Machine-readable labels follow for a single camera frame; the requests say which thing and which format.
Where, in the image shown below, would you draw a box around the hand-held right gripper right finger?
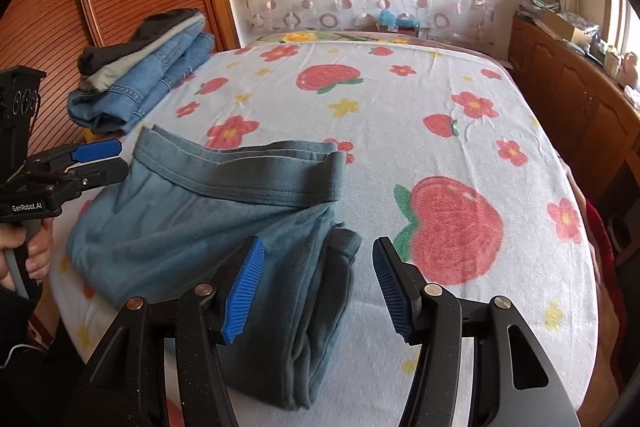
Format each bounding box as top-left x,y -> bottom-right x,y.
372,237 -> 581,427

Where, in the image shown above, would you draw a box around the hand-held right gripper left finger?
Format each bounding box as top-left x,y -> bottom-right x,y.
70,235 -> 266,427

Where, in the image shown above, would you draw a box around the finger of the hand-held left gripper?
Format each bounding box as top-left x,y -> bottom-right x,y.
54,157 -> 130,194
29,139 -> 123,170

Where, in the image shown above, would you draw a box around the blue-grey pants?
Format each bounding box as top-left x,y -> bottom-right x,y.
66,124 -> 362,412

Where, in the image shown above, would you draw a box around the person's left forearm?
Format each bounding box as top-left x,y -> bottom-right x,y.
0,287 -> 101,427

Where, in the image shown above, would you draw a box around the folded beige pants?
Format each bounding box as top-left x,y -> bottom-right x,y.
80,13 -> 207,92

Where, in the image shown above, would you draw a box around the folded dark grey pants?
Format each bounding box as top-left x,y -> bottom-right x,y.
77,9 -> 201,76

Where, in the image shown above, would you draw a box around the person's left hand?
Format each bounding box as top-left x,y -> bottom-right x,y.
0,218 -> 54,294

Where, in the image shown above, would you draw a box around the folded denim jeans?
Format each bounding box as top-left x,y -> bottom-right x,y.
68,32 -> 216,134

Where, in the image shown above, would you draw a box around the white floral bed sheet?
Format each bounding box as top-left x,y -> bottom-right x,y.
50,39 -> 601,427

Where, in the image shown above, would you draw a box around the pink floral blanket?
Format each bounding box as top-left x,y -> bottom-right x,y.
252,29 -> 628,400

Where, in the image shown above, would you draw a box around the red cloth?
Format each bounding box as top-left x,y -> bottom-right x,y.
582,199 -> 629,335

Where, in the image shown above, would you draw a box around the wooden sideboard cabinet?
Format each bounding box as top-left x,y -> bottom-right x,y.
507,14 -> 640,228

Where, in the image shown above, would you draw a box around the blue toy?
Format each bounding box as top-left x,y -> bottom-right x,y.
377,9 -> 419,30

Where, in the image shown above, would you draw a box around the cardboard box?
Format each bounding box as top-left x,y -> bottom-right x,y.
542,9 -> 594,46

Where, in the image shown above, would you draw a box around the pink figurine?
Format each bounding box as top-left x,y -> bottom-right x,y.
620,52 -> 640,88

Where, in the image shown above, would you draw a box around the window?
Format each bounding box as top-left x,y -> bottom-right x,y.
606,0 -> 640,60

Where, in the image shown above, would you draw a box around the white cable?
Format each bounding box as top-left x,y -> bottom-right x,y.
0,343 -> 32,370

